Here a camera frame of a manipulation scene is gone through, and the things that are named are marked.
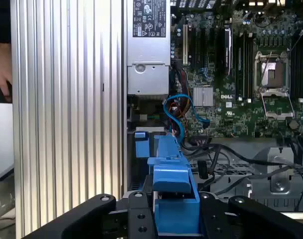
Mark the CPU socket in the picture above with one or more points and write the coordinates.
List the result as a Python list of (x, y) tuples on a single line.
[(272, 71)]

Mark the metal disk bay cage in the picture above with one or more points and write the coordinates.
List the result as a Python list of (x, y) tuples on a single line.
[(265, 179)]

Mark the metal socket cover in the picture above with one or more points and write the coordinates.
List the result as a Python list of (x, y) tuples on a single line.
[(277, 103)]

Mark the green motherboard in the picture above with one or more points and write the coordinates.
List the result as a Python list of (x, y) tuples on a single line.
[(240, 112)]

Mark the blue bay tab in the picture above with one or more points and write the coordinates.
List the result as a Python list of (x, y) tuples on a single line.
[(140, 144)]

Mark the silver power supply unit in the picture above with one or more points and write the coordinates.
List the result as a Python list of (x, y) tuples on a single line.
[(147, 49)]

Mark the black PC case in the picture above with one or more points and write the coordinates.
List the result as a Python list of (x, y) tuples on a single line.
[(151, 139)]

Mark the person's hand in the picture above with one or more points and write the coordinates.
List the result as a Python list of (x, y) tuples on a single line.
[(2, 69)]

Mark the silver chipset heatsink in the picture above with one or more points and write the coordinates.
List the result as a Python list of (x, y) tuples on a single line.
[(203, 96)]

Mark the black RAM slot bank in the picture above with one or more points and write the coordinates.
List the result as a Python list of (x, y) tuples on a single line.
[(244, 64), (301, 64)]

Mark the hard disk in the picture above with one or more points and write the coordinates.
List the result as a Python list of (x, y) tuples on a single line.
[(174, 179)]

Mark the round coin battery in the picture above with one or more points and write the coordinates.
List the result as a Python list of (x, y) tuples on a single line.
[(294, 124)]

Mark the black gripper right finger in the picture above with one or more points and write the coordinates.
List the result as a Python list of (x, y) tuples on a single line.
[(253, 219)]

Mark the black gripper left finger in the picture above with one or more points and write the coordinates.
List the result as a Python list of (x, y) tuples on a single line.
[(91, 219)]

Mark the white expansion slot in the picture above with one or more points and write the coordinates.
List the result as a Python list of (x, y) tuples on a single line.
[(185, 44)]

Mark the white board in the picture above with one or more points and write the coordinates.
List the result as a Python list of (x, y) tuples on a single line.
[(0, 139)]

